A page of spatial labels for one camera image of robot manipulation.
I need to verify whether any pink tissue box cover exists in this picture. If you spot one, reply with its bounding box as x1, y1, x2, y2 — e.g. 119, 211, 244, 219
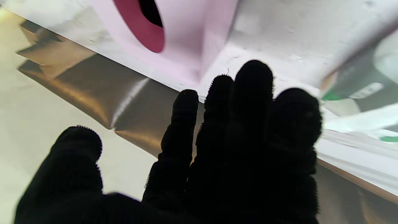
90, 0, 240, 85

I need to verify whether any brown leather sofa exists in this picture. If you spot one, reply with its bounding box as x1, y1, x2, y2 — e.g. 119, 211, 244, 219
17, 20, 398, 224

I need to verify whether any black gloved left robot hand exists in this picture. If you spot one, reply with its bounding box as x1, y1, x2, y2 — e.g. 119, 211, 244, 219
14, 60, 323, 224

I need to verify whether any brown sofa back cushion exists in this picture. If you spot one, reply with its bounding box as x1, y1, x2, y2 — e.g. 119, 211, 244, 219
19, 54, 150, 130
114, 78, 206, 157

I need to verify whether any green white tissue pack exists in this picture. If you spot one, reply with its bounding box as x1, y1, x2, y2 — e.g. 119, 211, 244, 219
320, 31, 398, 143

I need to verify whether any brown throw pillow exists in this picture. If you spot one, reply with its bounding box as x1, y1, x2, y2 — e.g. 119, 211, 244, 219
17, 39, 96, 79

